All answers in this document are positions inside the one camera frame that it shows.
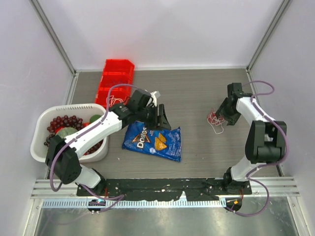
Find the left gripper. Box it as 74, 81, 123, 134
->
136, 103, 171, 130

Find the red cable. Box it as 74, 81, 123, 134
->
206, 108, 222, 126

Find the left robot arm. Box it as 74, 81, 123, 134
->
45, 88, 171, 196

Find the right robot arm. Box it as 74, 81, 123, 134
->
216, 83, 288, 194

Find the blue Doritos chip bag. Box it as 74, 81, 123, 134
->
122, 122, 182, 162

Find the green avocado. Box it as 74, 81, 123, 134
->
89, 115, 101, 123

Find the red plastic bin rack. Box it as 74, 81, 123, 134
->
94, 59, 135, 108

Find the purple grape bunch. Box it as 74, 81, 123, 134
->
46, 115, 84, 133

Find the green melon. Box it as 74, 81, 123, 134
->
56, 127, 78, 139

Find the dark grape bunch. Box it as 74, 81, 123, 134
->
43, 134, 103, 155

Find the white fruit basket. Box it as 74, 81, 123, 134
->
30, 103, 105, 163

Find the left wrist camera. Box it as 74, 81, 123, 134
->
147, 91, 160, 107

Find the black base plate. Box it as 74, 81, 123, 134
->
76, 177, 253, 201

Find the slotted cable duct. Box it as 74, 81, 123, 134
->
42, 199, 226, 209

